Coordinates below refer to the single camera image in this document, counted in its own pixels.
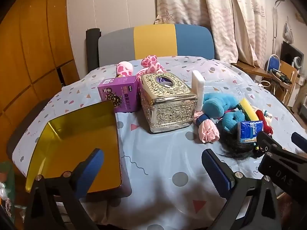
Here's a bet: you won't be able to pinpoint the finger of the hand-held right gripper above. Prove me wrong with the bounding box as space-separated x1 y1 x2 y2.
291 132 307 152
256 130 288 156

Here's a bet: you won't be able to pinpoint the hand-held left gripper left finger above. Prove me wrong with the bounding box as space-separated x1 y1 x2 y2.
24 148 105 230

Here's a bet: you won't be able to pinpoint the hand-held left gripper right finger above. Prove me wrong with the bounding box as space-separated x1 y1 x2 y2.
201 149 282 230

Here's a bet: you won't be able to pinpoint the red sock roll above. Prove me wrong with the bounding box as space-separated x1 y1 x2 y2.
255 109 274 136

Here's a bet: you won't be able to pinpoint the blue tissue packet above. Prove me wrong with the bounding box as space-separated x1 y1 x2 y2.
240 120 264 144

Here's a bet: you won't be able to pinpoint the gold metal tray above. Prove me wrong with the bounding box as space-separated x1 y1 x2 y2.
25 100 124 195

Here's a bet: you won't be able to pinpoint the black wig with hair clips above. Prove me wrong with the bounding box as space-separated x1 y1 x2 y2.
216 121 267 160

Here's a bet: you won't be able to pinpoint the yellow sponge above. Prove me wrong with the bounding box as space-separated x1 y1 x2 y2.
237 98 259 121

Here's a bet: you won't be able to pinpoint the pink gloves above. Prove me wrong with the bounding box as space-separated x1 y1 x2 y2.
193 111 220 144

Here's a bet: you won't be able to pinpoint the blue plush toy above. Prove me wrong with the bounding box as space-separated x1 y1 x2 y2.
203 92 239 120

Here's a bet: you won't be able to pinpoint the white sponge block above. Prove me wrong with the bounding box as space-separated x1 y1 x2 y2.
191 70 205 111

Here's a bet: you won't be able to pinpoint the patterned tablecloth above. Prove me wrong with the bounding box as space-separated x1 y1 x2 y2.
12 55 307 230

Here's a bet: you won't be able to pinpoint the wooden side table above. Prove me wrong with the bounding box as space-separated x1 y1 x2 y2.
230 61 300 94

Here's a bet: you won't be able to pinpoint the white fan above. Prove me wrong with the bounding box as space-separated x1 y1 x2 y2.
291 56 305 72

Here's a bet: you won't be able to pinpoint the purple cardboard box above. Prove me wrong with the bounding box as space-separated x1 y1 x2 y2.
97 75 141 113

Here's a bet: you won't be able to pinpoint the blue folding chair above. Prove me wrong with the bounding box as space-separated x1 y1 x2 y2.
265 54 281 77

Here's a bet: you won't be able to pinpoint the gold embossed tissue box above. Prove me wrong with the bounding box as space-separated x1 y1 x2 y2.
138 72 198 134

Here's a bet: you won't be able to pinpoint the green plastic bag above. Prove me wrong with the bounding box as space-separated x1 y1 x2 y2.
0 160 16 209

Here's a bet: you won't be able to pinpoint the black box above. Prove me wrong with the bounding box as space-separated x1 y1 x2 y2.
280 41 305 65

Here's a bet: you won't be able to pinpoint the pink spotted plush toy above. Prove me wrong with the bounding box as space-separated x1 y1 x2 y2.
137 55 166 77
116 61 135 78

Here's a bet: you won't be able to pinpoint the white standing pole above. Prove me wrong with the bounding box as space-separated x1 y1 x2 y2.
271 0 286 55

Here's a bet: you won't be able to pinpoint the black rolled mat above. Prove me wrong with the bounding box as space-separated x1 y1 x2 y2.
86 28 101 73

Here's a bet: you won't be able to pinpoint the wooden wardrobe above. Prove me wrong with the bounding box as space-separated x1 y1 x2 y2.
0 0 81 173

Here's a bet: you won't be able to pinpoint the grey yellow blue chair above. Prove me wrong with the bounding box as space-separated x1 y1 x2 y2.
97 23 215 67

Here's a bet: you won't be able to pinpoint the printed curtain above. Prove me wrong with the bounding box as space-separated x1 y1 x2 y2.
153 0 268 67

